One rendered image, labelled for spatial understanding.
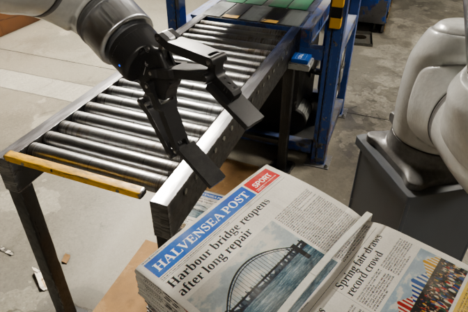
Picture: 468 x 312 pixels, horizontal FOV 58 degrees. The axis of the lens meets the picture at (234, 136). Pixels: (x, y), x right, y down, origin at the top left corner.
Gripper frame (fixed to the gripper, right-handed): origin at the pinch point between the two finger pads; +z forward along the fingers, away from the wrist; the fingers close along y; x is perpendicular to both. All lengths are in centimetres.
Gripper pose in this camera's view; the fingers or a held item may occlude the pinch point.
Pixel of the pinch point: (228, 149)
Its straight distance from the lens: 53.3
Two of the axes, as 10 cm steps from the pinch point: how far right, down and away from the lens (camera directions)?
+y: -3.4, 5.7, 7.5
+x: -6.6, 4.2, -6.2
